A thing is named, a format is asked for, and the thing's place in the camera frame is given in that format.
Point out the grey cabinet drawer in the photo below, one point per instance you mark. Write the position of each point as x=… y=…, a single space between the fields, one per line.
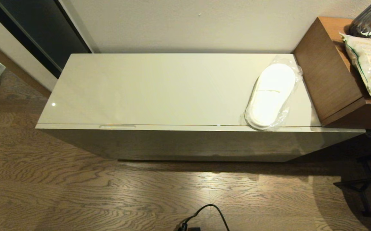
x=188 y=142

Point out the white slippers pair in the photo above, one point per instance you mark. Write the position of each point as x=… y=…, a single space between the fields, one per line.
x=270 y=96

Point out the grey glossy cabinet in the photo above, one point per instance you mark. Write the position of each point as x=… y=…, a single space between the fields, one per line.
x=156 y=93

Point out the black power adapter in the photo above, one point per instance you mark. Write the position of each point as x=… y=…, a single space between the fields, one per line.
x=193 y=229

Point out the brown wooden side cabinet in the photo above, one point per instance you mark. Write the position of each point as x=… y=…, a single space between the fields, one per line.
x=326 y=67

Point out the dark door panel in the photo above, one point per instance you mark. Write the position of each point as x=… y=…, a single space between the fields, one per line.
x=44 y=29

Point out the brown wooden door trim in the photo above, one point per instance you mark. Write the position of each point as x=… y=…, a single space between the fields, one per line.
x=12 y=65

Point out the black metal stand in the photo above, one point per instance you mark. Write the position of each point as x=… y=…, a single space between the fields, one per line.
x=363 y=186

